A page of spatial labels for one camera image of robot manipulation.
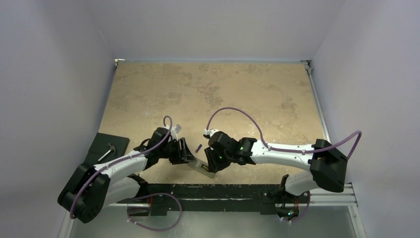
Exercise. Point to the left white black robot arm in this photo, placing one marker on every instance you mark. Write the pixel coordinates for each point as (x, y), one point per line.
(91, 187)

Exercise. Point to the black mat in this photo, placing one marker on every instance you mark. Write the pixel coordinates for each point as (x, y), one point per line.
(99, 147)

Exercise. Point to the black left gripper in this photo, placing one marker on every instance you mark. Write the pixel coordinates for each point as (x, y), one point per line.
(183, 155)

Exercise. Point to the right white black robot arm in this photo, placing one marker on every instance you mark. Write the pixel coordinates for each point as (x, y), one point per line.
(322, 165)

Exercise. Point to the white universal AC remote control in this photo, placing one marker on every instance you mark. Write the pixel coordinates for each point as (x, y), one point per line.
(201, 167)

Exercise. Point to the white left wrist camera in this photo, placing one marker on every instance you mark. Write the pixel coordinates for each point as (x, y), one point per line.
(177, 128)

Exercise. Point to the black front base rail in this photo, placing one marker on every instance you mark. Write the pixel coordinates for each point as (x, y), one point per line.
(266, 199)

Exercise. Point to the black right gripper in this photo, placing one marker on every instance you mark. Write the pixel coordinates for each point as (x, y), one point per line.
(213, 154)

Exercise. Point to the blue purple AAA battery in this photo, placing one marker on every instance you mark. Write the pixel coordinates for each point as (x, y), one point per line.
(198, 148)

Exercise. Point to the metal hammer tool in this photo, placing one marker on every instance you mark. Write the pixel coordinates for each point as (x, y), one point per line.
(111, 150)

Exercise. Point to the aluminium frame rail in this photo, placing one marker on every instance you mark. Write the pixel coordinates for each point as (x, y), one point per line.
(353, 209)

